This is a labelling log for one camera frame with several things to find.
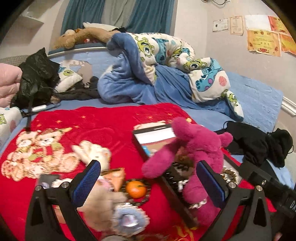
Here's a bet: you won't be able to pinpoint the white tube pen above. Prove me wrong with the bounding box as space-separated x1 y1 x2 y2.
25 104 47 113

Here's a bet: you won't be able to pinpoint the black hair claw clip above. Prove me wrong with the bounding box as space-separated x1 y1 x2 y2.
163 162 193 193

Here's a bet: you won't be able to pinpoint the brown teddy bear plush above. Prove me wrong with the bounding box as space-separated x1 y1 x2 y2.
52 28 120 50

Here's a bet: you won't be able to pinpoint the orange wall certificate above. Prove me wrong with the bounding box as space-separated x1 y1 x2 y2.
247 30 281 57

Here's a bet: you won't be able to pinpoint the beige fluffy plush toy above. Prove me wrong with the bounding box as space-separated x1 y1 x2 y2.
77 181 127 232

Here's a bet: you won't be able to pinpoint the black cardboard tray box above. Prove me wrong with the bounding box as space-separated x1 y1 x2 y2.
132 123 243 229

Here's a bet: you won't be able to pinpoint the small monster print pillow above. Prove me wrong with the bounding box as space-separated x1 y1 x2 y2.
55 65 83 93

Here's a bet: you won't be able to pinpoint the dark clothes by headboard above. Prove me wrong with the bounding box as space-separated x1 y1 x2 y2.
53 76 100 100

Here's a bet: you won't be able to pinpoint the bead bracelet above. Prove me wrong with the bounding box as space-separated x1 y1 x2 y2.
121 178 152 207

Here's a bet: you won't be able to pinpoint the black card plastic packet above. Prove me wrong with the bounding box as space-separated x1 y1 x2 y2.
36 174 60 189

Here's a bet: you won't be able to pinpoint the white rabbit plush toy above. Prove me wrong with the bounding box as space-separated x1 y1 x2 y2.
71 140 111 171

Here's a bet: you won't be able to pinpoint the red teddy bear blanket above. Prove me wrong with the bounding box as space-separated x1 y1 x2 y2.
0 102 278 241

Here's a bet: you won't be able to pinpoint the orange tangerine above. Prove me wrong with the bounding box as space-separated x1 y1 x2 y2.
125 180 147 199

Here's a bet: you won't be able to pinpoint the pink quilt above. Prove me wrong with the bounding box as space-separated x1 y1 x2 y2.
0 63 23 108

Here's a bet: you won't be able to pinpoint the black clothing pile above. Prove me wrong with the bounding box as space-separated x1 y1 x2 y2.
215 121 293 168

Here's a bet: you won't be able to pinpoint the teal curtain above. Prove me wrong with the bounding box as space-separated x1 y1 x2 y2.
61 0 175 34

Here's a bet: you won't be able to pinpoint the white wall shelf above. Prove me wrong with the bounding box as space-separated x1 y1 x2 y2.
17 15 44 29

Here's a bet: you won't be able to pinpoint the black puffer jacket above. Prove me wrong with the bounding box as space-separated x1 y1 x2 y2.
10 48 60 109

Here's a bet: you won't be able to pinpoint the magenta plush toy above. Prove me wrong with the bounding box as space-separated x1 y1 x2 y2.
141 116 234 227

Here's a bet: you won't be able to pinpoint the blue monster print blanket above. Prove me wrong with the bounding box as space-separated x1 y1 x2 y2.
97 33 244 121

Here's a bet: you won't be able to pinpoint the white scream pillow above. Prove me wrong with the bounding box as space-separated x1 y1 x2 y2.
0 107 22 148

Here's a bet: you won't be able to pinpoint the gold pyramid gift box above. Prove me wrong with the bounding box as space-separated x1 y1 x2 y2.
102 168 125 192

